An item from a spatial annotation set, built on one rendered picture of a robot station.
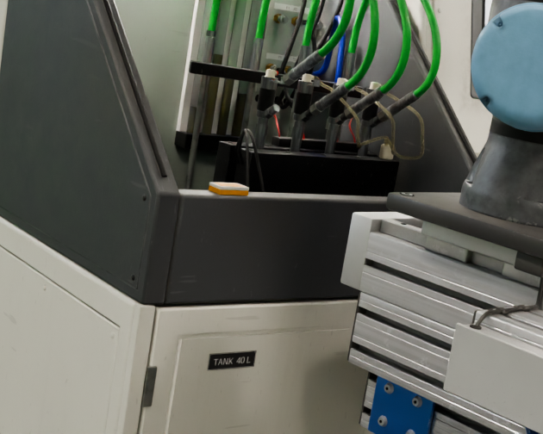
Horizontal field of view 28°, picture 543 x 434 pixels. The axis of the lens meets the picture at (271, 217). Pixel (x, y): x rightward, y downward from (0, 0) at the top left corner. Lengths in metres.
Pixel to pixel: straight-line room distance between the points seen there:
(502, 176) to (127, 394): 0.65
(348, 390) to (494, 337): 0.77
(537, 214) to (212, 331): 0.59
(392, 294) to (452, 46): 0.96
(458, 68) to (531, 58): 1.14
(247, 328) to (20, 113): 0.55
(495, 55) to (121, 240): 0.70
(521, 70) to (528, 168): 0.17
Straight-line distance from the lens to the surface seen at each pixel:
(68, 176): 1.70
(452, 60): 2.15
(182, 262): 1.52
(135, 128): 1.53
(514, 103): 1.03
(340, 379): 1.77
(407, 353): 1.27
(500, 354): 1.04
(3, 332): 1.92
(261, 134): 1.86
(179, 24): 2.07
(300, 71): 1.78
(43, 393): 1.79
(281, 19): 2.17
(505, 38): 1.03
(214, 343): 1.59
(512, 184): 1.17
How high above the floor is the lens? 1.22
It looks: 11 degrees down
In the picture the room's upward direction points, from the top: 9 degrees clockwise
